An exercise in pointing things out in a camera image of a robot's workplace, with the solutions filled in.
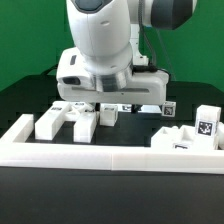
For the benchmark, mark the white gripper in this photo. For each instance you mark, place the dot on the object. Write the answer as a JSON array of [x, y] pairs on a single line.
[[108, 79]]

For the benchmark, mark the white chair seat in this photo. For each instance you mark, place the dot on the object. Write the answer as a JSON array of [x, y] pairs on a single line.
[[186, 137]]

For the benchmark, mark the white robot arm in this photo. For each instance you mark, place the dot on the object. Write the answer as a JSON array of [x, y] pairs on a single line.
[[106, 27]]

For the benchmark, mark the white chair back part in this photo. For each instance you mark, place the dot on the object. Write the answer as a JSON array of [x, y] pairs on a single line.
[[85, 119]]

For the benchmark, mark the white long chair part left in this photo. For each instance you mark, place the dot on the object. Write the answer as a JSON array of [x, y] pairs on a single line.
[[51, 121]]

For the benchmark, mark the white tag base sheet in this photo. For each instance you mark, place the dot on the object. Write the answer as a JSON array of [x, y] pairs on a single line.
[[151, 109]]

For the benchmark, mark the white U-shaped fence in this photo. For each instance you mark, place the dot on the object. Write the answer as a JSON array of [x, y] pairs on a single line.
[[16, 151]]

